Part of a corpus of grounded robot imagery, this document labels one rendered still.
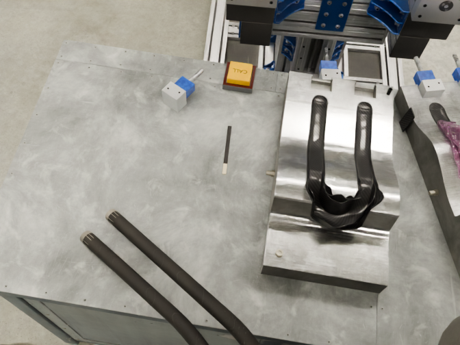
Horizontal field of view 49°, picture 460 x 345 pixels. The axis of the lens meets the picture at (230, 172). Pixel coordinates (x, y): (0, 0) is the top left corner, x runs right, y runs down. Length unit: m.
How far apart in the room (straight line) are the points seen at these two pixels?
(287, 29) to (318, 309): 0.89
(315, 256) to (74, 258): 0.52
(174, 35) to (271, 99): 1.31
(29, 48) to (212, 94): 1.47
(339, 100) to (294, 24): 0.44
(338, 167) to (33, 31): 1.93
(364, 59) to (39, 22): 1.58
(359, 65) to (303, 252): 1.33
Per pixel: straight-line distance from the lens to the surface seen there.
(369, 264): 1.11
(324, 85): 1.31
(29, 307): 1.42
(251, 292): 1.11
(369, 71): 2.27
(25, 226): 1.22
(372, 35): 1.68
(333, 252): 1.10
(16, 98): 2.48
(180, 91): 1.28
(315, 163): 1.13
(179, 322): 1.01
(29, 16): 2.80
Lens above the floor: 1.86
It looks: 61 degrees down
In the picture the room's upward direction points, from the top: 5 degrees clockwise
